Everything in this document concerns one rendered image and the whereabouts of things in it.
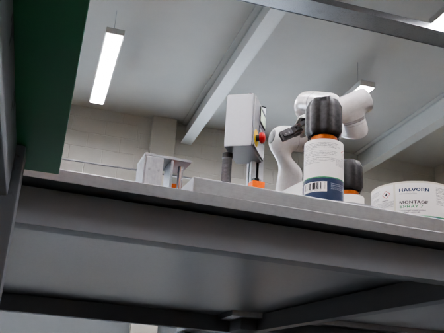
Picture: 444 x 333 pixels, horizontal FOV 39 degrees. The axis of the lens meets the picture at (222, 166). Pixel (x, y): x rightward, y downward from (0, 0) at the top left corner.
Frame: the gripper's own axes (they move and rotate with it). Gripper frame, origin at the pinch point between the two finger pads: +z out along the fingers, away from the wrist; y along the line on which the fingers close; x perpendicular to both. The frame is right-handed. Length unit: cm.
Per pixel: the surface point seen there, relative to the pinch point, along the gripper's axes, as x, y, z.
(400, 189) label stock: 38, 51, 0
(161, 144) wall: -204, -536, -44
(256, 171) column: 3.4, -15.5, 10.3
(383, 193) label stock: 37, 47, 2
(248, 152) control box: -1.5, -6.2, 12.4
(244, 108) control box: -14.5, -1.0, 7.7
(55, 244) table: 16, 50, 77
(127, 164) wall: -197, -538, 4
